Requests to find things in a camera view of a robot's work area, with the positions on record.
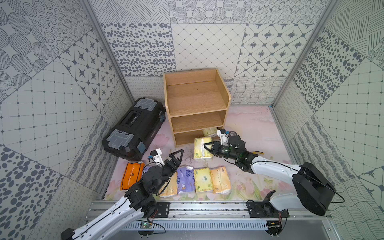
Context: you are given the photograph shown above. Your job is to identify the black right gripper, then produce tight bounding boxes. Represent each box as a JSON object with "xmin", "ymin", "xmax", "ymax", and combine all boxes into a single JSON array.
[{"xmin": 203, "ymin": 141, "xmax": 239, "ymax": 161}]

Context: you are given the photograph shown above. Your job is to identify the small purple tissue pack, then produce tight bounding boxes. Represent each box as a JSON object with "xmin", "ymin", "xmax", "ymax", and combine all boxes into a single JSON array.
[{"xmin": 177, "ymin": 166, "xmax": 195, "ymax": 195}]

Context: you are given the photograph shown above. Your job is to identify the yellow-orange tissue pack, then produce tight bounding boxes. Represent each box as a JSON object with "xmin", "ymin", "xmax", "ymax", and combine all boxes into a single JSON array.
[{"xmin": 158, "ymin": 173, "xmax": 178, "ymax": 198}]

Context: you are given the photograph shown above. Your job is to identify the green tissue pack shelf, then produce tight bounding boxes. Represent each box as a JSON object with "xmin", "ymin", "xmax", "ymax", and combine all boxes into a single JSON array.
[{"xmin": 194, "ymin": 168, "xmax": 214, "ymax": 193}]

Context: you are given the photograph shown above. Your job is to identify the yellow tissue pack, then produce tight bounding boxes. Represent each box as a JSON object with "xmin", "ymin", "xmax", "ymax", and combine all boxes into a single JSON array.
[{"xmin": 210, "ymin": 167, "xmax": 231, "ymax": 194}]

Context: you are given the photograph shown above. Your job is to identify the orange tissue pack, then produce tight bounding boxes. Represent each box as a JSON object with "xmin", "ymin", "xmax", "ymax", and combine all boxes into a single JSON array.
[{"xmin": 121, "ymin": 163, "xmax": 145, "ymax": 190}]

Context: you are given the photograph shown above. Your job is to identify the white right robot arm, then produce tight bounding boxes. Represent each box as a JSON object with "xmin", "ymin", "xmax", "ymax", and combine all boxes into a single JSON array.
[{"xmin": 204, "ymin": 136, "xmax": 336, "ymax": 216}]

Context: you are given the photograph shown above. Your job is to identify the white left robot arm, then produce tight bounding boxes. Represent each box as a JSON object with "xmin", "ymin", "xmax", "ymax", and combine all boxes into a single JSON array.
[{"xmin": 61, "ymin": 149, "xmax": 184, "ymax": 240}]

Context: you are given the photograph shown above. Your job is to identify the wooden three-tier shelf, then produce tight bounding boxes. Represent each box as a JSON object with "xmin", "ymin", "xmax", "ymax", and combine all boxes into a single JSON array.
[{"xmin": 164, "ymin": 69, "xmax": 232, "ymax": 146}]

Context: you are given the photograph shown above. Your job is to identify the black plastic toolbox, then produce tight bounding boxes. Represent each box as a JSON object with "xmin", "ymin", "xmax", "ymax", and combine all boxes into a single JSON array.
[{"xmin": 102, "ymin": 98, "xmax": 166, "ymax": 162}]

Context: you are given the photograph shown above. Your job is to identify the green circuit board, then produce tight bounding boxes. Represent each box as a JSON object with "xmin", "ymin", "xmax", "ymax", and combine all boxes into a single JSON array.
[{"xmin": 139, "ymin": 221, "xmax": 154, "ymax": 231}]

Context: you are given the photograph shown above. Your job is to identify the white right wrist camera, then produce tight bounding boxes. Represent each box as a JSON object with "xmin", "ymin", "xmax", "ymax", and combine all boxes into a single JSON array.
[{"xmin": 217, "ymin": 129, "xmax": 229, "ymax": 146}]

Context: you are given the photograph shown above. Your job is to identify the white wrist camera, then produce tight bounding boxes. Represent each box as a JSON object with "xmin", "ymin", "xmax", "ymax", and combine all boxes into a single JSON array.
[
  {"xmin": 217, "ymin": 129, "xmax": 229, "ymax": 146},
  {"xmin": 148, "ymin": 149, "xmax": 164, "ymax": 165}
]

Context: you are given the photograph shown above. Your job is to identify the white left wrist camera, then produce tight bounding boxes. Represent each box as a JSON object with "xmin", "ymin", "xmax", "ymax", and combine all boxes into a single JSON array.
[{"xmin": 148, "ymin": 149, "xmax": 164, "ymax": 165}]

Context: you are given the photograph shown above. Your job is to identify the yellow-handled pliers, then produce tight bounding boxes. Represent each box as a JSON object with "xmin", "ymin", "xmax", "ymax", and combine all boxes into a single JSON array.
[{"xmin": 252, "ymin": 151, "xmax": 265, "ymax": 156}]

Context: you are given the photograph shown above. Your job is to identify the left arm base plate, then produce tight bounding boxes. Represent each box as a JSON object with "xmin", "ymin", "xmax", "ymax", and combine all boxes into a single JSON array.
[{"xmin": 147, "ymin": 202, "xmax": 170, "ymax": 219}]

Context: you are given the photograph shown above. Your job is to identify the aluminium mounting rail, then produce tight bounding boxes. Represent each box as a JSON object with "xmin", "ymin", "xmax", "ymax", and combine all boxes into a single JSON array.
[{"xmin": 84, "ymin": 201, "xmax": 332, "ymax": 221}]

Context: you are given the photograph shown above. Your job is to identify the white slotted cable duct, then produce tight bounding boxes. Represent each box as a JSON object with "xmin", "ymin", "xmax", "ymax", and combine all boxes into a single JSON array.
[{"xmin": 123, "ymin": 220, "xmax": 268, "ymax": 231}]

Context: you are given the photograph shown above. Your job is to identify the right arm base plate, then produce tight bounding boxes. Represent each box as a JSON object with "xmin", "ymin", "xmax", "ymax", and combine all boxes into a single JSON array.
[{"xmin": 246, "ymin": 200, "xmax": 290, "ymax": 219}]

